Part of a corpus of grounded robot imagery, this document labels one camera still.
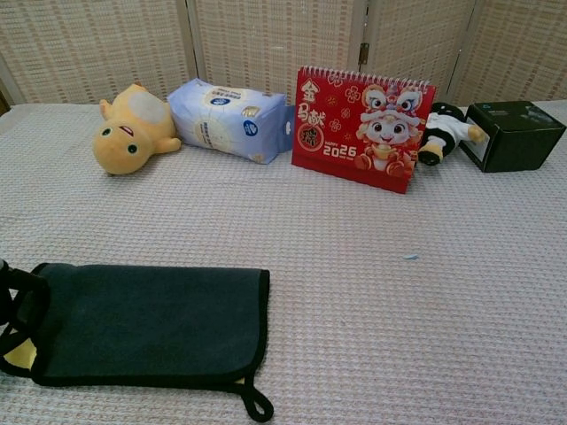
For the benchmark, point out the red 2026 desk calendar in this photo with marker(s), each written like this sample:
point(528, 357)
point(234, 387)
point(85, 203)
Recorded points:
point(345, 128)

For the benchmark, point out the brass screen hinge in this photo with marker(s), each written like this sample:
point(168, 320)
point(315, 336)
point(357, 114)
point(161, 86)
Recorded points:
point(364, 51)

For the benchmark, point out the small blue paper scrap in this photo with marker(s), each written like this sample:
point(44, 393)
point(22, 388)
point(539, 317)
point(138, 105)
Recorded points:
point(409, 257)

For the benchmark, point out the black cardboard box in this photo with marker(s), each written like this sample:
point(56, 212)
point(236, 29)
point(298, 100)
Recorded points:
point(514, 137)

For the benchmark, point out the blue tissue pack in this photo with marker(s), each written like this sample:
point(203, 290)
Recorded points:
point(221, 119)

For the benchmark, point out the pale pink waffle tablecloth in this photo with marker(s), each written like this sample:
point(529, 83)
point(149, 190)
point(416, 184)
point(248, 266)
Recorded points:
point(398, 310)

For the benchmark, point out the yellow cloth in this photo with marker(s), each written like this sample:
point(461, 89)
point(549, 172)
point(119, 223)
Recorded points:
point(150, 323)

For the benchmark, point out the yellow plush toy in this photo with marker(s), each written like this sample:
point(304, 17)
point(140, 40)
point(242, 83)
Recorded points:
point(119, 141)

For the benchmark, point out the black and white plush toy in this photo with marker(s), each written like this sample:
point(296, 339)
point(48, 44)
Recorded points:
point(443, 133)

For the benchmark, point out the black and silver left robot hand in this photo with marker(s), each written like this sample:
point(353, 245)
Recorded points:
point(42, 301)

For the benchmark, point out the woven beige folding screen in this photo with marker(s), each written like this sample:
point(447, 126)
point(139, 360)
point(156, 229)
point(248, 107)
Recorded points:
point(266, 40)

